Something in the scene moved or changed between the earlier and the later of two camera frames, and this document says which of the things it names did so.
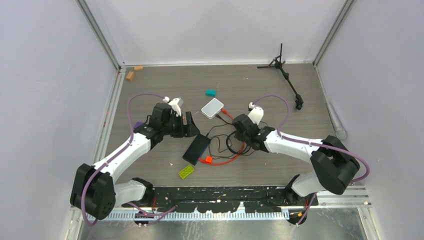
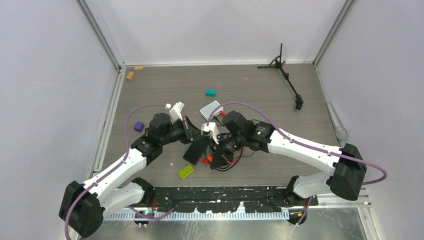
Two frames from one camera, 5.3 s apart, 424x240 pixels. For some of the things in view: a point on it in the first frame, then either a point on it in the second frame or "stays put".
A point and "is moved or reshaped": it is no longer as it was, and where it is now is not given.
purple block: (137, 124) stays put
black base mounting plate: (223, 199) stays put
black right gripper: (239, 136) to (220, 159)
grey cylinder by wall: (340, 131) stays put
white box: (212, 108) stays put
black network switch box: (196, 149) stays put
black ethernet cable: (229, 136) is moved or reshaped
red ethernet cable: (204, 161) is moved or reshaped
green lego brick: (185, 172) stays put
